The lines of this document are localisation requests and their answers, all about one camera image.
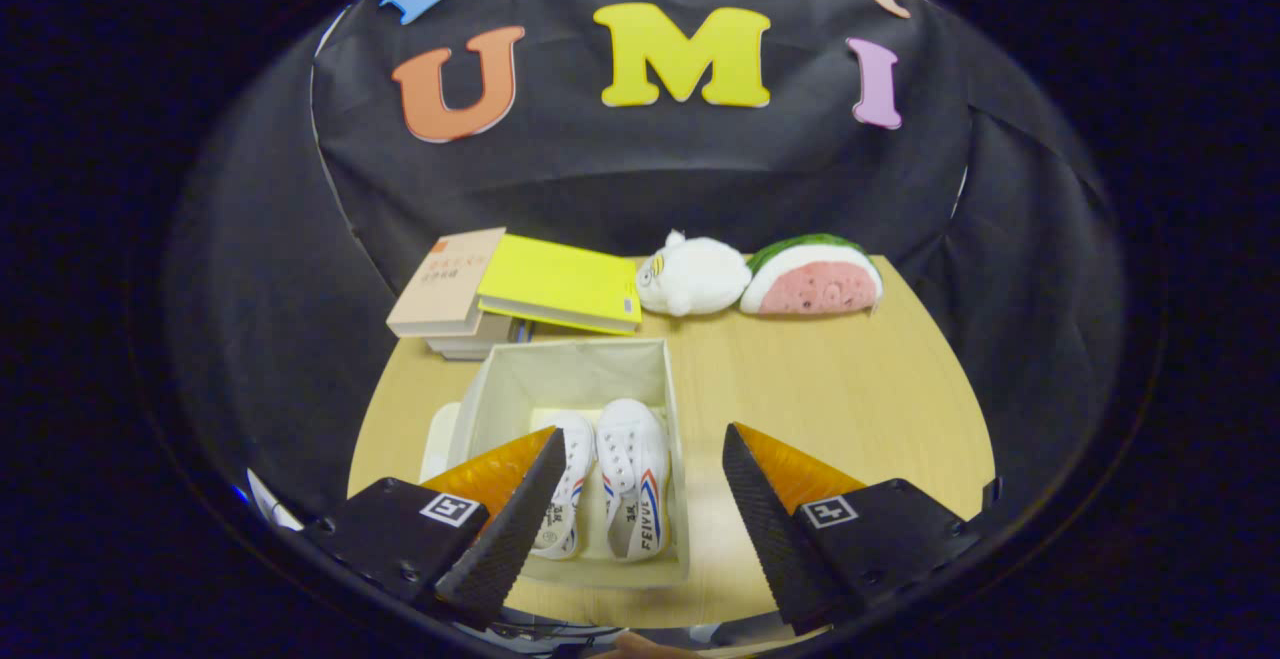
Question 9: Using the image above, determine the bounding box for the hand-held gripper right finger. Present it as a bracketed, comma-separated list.
[721, 423, 983, 637]

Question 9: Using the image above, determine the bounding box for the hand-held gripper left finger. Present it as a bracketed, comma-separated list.
[300, 426, 568, 632]

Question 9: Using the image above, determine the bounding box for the white canvas shoe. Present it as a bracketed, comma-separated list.
[530, 410, 598, 561]
[597, 398, 672, 563]

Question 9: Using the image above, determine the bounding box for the beige fabric storage box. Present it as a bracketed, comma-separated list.
[420, 338, 691, 590]

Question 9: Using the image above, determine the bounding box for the white book blue spine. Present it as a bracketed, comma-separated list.
[425, 312, 533, 361]

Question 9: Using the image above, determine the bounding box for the watermelon slice plush toy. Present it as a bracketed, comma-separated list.
[740, 233, 885, 317]

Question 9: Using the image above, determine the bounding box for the yellow book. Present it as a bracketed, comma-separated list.
[476, 233, 643, 337]

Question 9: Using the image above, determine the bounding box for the beige cover book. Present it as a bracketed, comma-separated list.
[386, 227, 507, 340]

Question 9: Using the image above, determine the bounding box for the white plush toy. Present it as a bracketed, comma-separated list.
[636, 230, 752, 318]

